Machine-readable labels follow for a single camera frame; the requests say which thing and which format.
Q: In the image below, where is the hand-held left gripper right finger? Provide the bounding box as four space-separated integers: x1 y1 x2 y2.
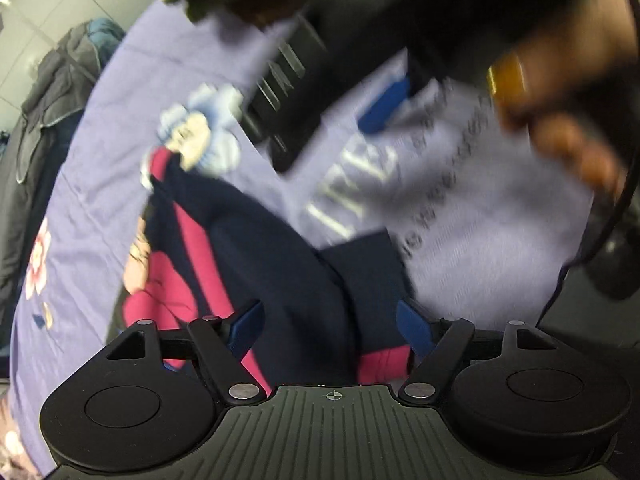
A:
395 298 561 405

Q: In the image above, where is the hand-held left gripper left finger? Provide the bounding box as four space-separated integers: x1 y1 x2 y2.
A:
106 299 267 406

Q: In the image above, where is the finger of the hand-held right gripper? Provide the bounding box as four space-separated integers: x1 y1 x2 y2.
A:
356 76 416 134

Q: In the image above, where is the navy cartoon print garment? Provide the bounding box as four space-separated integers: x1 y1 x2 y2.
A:
107 147 418 396

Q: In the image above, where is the lilac lettered shirt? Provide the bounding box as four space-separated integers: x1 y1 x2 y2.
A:
257 52 596 321

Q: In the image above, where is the person's right hand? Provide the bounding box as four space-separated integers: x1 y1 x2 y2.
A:
486 0 640 197

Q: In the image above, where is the purple floral bed sheet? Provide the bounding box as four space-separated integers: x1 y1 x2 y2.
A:
10 0 421 476

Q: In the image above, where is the teal cloth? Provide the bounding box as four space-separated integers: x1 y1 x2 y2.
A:
85 16 127 57

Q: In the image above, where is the grey jacket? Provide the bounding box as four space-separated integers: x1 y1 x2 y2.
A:
0 20 126 286

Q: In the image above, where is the gold ring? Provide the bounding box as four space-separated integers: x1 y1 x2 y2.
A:
486 54 529 106

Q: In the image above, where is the black cable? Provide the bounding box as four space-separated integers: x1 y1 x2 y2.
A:
537 170 640 326

